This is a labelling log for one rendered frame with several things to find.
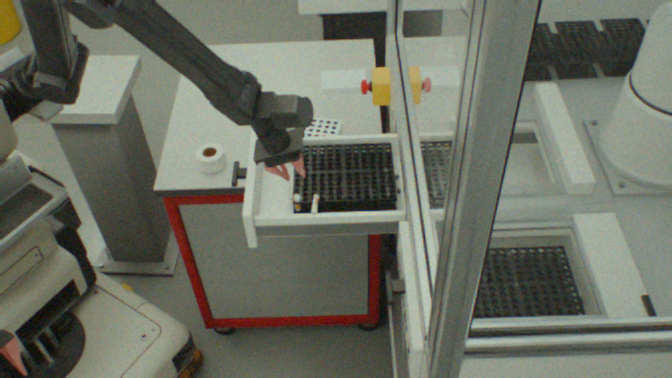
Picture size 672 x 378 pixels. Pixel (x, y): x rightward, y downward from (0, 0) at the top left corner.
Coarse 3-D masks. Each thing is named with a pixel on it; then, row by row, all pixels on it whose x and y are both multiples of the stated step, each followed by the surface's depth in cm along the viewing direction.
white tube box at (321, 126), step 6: (318, 120) 173; (324, 120) 173; (330, 120) 173; (336, 120) 173; (312, 126) 173; (318, 126) 173; (324, 126) 172; (330, 126) 172; (336, 126) 171; (306, 132) 170; (312, 132) 170; (318, 132) 172; (324, 132) 171; (330, 132) 170; (336, 132) 170
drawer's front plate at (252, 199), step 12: (252, 132) 151; (252, 144) 149; (252, 156) 146; (252, 168) 143; (252, 180) 141; (252, 192) 138; (252, 204) 137; (252, 216) 136; (252, 228) 137; (252, 240) 140
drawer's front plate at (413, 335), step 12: (408, 228) 130; (408, 240) 128; (408, 252) 126; (408, 264) 124; (408, 276) 122; (408, 288) 120; (408, 300) 119; (408, 312) 118; (408, 324) 119; (408, 336) 120; (420, 336) 113; (420, 348) 112; (408, 360) 122; (420, 360) 115
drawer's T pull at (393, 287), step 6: (390, 276) 124; (390, 282) 123; (396, 282) 123; (402, 282) 123; (390, 288) 122; (396, 288) 122; (402, 288) 122; (390, 294) 121; (396, 294) 123; (402, 294) 123; (390, 300) 121
